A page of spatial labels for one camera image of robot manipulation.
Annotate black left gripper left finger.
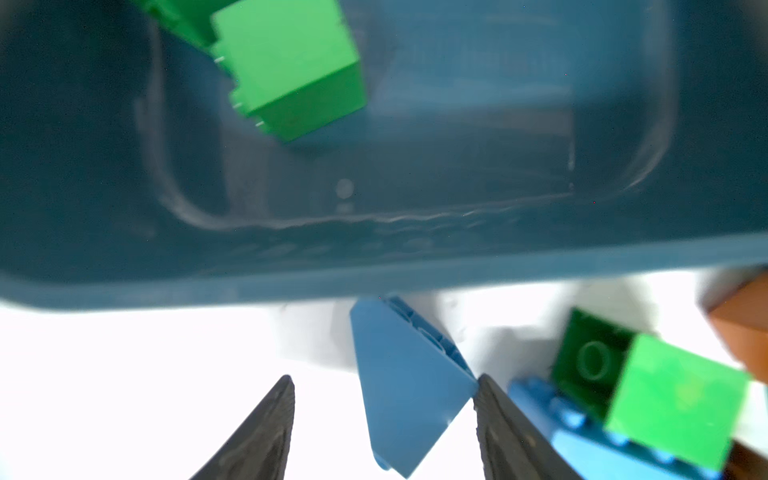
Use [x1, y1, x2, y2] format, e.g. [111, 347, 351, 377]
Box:
[192, 375, 295, 480]

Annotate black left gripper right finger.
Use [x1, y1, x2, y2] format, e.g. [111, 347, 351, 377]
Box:
[473, 374, 580, 480]

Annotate blue slope lego brick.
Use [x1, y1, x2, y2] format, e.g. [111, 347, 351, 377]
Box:
[350, 296, 478, 479]

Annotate long blue lego brick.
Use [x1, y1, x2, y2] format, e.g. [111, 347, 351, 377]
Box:
[507, 377, 722, 479]

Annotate green square lego brick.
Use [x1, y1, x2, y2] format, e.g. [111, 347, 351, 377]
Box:
[551, 308, 751, 471]

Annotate brown lego brick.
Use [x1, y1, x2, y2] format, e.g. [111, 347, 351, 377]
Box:
[703, 270, 767, 384]

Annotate left dark teal bin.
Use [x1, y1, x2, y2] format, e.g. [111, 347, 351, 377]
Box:
[1, 1, 767, 310]

